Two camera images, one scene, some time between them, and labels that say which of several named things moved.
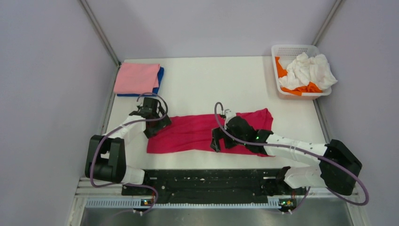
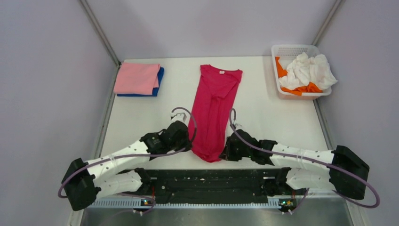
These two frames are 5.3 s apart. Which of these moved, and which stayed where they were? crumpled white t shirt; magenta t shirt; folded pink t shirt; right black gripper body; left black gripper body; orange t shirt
Moved: right black gripper body; left black gripper body; magenta t shirt
Stayed: orange t shirt; crumpled white t shirt; folded pink t shirt
